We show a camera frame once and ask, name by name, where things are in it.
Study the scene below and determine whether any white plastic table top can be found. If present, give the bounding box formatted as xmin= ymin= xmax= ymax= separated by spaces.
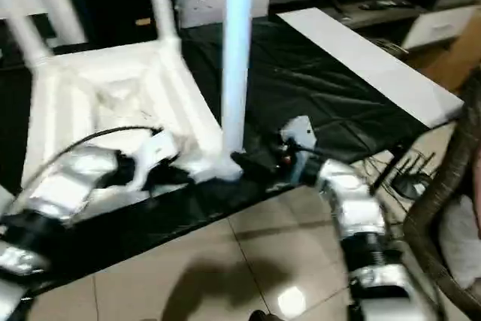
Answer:
xmin=21 ymin=39 xmax=246 ymax=210

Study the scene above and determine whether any black work mat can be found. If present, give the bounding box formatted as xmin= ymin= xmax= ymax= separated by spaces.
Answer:
xmin=0 ymin=13 xmax=452 ymax=293

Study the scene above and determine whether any black stand leg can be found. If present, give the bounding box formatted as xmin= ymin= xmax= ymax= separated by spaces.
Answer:
xmin=368 ymin=147 xmax=437 ymax=200

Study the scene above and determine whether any flat white sheet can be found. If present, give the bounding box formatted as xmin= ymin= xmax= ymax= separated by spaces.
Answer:
xmin=277 ymin=7 xmax=465 ymax=129

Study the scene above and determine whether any brown wicker chair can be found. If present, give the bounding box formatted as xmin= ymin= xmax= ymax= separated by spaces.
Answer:
xmin=404 ymin=65 xmax=481 ymax=321

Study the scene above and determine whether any dark low wooden bench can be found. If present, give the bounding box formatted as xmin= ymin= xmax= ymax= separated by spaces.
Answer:
xmin=269 ymin=0 xmax=452 ymax=30

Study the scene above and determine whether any black remote control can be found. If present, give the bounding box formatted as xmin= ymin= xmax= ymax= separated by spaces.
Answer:
xmin=359 ymin=0 xmax=408 ymax=11

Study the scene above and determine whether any brown cardboard box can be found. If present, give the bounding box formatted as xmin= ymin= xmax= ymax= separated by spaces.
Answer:
xmin=422 ymin=14 xmax=481 ymax=95

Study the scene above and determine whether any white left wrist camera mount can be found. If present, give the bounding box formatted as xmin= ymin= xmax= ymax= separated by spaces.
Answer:
xmin=129 ymin=130 xmax=181 ymax=191

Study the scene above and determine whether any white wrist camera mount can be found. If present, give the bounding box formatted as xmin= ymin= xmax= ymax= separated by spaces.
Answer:
xmin=129 ymin=130 xmax=181 ymax=191
xmin=280 ymin=115 xmax=317 ymax=183

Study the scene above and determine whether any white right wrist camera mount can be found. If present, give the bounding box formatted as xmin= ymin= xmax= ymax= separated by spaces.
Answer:
xmin=280 ymin=115 xmax=317 ymax=183

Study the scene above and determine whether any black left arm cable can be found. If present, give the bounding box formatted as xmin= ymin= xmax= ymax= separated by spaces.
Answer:
xmin=21 ymin=126 xmax=163 ymax=188

